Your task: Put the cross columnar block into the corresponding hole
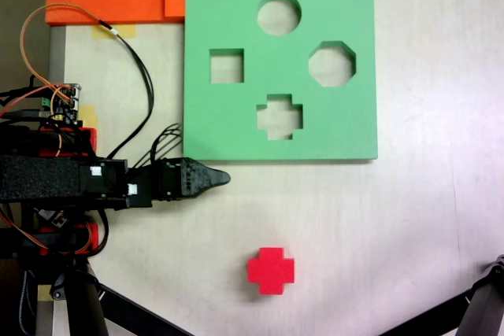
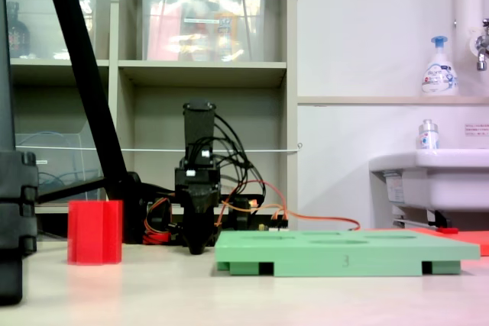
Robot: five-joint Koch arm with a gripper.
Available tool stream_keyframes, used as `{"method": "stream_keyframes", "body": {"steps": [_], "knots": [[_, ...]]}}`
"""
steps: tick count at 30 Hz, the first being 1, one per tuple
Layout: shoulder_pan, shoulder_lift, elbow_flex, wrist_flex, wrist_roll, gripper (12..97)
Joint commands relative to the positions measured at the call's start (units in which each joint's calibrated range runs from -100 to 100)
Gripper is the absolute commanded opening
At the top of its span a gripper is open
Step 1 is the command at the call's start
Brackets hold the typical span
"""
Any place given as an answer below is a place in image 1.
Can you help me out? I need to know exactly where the circuit board with wires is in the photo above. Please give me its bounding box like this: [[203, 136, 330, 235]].
[[40, 83, 83, 125]]

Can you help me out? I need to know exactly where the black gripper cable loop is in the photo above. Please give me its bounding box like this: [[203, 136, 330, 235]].
[[150, 123, 184, 164]]

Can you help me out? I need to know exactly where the blue braided cable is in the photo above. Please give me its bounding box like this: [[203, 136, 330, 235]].
[[17, 270, 37, 336]]

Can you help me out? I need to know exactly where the thin orange wire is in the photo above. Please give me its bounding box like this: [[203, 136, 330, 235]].
[[19, 2, 104, 91]]

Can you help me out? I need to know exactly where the green shape hole board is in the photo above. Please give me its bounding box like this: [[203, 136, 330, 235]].
[[182, 0, 380, 164]]

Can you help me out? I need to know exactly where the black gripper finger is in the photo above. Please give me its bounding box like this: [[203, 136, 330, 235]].
[[182, 178, 232, 198], [182, 157, 232, 180]]

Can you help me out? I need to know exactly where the black tripod leg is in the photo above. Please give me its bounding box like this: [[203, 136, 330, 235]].
[[376, 253, 504, 336], [49, 263, 195, 336]]

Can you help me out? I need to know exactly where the red cross columnar block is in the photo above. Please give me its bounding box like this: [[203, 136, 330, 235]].
[[246, 247, 296, 296]]

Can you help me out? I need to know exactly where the long black cable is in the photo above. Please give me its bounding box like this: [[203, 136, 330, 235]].
[[97, 20, 155, 161]]

